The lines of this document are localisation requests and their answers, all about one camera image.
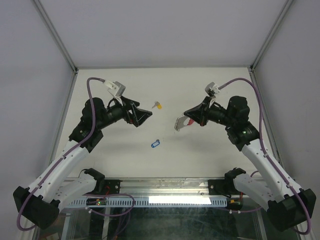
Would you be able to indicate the aluminium frame post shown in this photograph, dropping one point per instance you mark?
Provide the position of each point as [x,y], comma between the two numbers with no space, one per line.
[54,34]
[272,32]

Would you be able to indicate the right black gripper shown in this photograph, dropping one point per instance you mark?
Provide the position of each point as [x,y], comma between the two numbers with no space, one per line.
[199,114]

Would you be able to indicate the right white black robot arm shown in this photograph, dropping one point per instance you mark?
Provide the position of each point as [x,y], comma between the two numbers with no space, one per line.
[286,203]

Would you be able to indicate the white slotted cable duct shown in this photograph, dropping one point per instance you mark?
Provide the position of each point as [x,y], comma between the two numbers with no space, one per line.
[151,201]

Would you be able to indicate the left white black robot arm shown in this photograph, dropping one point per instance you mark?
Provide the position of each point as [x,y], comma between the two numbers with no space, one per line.
[42,201]

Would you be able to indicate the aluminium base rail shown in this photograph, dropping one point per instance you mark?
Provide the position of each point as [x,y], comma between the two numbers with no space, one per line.
[152,186]

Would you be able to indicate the red handled keyring holder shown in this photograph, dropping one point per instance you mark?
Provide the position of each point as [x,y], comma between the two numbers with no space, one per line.
[182,122]

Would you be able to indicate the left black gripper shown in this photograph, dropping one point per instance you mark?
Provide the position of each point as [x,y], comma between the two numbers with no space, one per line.
[138,115]

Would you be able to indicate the yellow tag silver key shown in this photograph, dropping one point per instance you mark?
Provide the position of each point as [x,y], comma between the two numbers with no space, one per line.
[157,105]

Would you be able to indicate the left aluminium frame post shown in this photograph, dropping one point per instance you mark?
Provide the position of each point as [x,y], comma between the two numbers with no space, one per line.
[54,34]

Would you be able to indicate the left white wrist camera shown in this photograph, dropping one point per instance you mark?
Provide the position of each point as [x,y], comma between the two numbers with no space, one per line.
[116,89]

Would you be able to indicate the right aluminium frame post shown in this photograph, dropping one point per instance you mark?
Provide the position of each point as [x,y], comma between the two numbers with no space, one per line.
[272,32]

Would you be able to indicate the blue tag key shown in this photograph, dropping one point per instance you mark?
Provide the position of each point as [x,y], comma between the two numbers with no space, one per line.
[155,144]

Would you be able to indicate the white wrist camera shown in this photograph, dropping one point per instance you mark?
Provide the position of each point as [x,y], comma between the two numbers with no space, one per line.
[212,89]
[116,89]

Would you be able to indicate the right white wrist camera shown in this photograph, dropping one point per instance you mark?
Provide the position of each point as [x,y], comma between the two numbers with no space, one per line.
[212,89]

